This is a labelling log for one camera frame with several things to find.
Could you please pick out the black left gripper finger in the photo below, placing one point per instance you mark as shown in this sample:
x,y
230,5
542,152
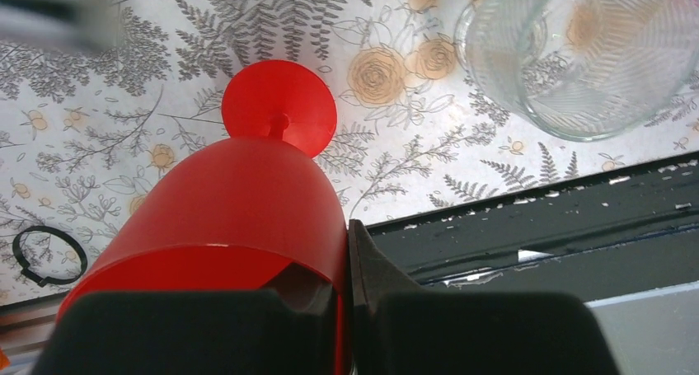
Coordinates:
x,y
286,327

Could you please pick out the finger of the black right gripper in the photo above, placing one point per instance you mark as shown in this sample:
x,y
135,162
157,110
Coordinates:
x,y
400,327

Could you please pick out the red plastic wine glass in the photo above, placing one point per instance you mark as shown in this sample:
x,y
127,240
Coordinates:
x,y
235,214

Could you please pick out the clear wine glass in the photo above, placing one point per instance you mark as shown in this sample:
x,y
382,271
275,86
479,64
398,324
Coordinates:
x,y
581,70

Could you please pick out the floral table mat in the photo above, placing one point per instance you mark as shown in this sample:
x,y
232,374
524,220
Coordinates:
x,y
85,138

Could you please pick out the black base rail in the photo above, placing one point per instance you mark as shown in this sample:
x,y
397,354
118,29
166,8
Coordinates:
x,y
599,236

